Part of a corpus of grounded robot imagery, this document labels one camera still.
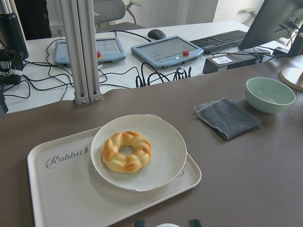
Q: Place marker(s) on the left teach pendant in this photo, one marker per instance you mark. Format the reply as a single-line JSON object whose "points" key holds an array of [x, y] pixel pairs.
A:
{"points": [[108, 50]]}

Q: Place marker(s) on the round wooden coaster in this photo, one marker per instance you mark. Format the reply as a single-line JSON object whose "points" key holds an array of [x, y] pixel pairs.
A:
{"points": [[293, 77]]}

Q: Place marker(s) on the black box with label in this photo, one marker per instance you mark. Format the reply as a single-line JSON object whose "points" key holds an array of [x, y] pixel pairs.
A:
{"points": [[227, 62]]}

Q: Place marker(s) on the braided ring donut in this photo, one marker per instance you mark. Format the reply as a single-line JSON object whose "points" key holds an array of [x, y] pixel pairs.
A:
{"points": [[126, 152]]}

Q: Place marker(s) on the black keyboard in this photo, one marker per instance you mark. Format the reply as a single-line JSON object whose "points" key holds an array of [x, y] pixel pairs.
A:
{"points": [[219, 41]]}

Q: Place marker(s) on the green ceramic bowl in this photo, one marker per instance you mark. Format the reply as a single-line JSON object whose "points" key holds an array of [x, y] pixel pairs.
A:
{"points": [[268, 95]]}

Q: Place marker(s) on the cream serving tray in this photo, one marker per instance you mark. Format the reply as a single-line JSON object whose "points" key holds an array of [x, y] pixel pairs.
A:
{"points": [[67, 190]]}

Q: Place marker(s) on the black office chair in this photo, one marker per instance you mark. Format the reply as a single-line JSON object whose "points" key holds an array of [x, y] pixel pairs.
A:
{"points": [[108, 11]]}

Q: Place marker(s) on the grey folded cloth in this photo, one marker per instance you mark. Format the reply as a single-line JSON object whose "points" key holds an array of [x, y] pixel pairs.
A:
{"points": [[226, 117]]}

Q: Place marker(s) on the white round plate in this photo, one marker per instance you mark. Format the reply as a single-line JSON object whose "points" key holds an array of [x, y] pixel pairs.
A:
{"points": [[168, 152]]}

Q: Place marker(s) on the right teach pendant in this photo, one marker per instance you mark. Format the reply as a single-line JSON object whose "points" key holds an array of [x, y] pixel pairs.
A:
{"points": [[167, 52]]}

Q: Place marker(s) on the teach pendant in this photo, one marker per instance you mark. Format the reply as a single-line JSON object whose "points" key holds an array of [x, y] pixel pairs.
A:
{"points": [[108, 50], [167, 52]]}

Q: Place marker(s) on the aluminium frame post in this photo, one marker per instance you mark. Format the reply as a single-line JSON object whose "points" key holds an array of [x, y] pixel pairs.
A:
{"points": [[78, 23]]}

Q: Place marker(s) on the black monitor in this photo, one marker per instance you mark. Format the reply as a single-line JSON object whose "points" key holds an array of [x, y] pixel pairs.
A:
{"points": [[276, 19]]}

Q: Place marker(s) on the black computer mouse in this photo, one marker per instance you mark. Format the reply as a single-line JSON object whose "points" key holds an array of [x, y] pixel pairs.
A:
{"points": [[156, 34]]}

